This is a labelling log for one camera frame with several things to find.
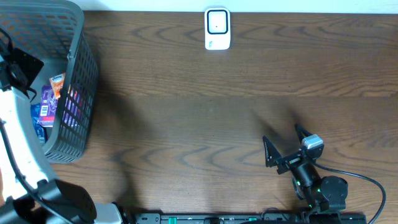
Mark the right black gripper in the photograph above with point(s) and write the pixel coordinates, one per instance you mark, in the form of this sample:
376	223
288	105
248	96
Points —
292	160

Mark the grey plastic mesh basket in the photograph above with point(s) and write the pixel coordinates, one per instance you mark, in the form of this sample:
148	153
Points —
52	31

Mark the purple sanitary pad pack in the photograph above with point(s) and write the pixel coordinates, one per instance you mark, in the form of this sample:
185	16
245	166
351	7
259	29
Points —
48	107

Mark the blue snack packet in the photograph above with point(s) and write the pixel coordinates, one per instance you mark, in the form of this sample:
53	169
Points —
39	130

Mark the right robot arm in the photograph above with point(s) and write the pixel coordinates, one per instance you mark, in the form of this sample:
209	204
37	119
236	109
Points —
323	194

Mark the orange tissue pack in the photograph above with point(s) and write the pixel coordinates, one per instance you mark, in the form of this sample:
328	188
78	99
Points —
56	83

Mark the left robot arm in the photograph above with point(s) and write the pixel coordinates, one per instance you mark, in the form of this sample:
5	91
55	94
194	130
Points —
32	191

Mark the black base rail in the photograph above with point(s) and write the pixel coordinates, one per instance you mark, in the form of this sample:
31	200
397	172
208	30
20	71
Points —
273	217

